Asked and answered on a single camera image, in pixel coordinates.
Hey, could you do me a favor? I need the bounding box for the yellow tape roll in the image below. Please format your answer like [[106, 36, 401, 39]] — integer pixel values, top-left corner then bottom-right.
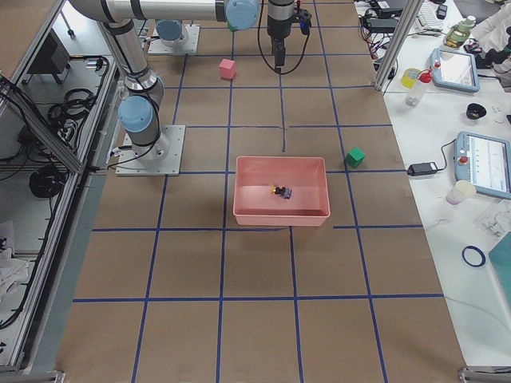
[[400, 68, 421, 89]]

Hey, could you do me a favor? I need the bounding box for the yellow push button switch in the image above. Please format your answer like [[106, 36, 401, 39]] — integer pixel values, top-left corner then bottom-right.
[[270, 185, 292, 199]]

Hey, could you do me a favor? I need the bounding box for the far teach pendant tablet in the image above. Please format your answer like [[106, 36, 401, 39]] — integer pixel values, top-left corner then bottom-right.
[[430, 48, 480, 93]]

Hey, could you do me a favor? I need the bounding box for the pink plastic bin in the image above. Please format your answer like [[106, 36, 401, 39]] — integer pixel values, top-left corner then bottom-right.
[[233, 156, 331, 227]]

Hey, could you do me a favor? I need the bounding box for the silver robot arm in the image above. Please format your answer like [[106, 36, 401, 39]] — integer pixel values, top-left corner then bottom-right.
[[156, 19, 188, 45], [71, 1, 311, 103]]

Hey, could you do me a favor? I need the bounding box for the aluminium frame post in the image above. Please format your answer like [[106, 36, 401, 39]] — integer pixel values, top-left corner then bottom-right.
[[373, 0, 422, 91]]

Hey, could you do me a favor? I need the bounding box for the green cube by bin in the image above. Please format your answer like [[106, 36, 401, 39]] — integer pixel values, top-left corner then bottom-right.
[[345, 147, 366, 168]]

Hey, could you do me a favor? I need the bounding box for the black power adapter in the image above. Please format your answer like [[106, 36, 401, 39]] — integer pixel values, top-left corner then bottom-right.
[[406, 162, 439, 176]]

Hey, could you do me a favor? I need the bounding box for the pink cube near base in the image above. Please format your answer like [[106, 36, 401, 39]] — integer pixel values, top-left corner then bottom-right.
[[219, 58, 236, 81]]

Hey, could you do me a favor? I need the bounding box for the near teach pendant tablet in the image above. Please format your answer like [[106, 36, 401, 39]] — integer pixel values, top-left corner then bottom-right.
[[454, 132, 510, 199]]

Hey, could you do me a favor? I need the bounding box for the black bowl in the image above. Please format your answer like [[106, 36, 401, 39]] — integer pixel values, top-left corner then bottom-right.
[[465, 103, 487, 120]]

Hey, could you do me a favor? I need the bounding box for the white paper cup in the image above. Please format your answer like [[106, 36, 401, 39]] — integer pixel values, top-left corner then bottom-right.
[[446, 180, 477, 205]]

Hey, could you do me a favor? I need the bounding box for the blue tape ring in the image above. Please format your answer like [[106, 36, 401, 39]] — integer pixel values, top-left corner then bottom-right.
[[461, 245, 487, 268]]

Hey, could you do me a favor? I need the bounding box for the red cap squeeze bottle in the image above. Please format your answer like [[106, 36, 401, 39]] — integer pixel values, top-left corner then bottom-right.
[[405, 61, 441, 107]]

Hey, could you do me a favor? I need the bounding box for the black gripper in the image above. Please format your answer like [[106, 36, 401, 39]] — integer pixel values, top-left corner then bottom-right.
[[267, 1, 289, 67]]

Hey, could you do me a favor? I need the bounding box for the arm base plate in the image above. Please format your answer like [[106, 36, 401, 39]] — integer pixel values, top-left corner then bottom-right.
[[115, 124, 185, 176], [148, 24, 200, 56]]

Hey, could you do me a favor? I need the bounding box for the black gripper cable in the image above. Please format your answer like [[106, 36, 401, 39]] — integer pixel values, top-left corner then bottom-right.
[[257, 0, 311, 75]]

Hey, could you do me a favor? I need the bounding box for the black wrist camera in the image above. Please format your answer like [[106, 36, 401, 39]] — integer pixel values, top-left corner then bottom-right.
[[297, 9, 311, 36]]

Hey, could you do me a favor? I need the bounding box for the teach pendant tablet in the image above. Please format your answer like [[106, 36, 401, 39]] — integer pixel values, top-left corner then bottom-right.
[[454, 132, 510, 199], [430, 48, 480, 93]]

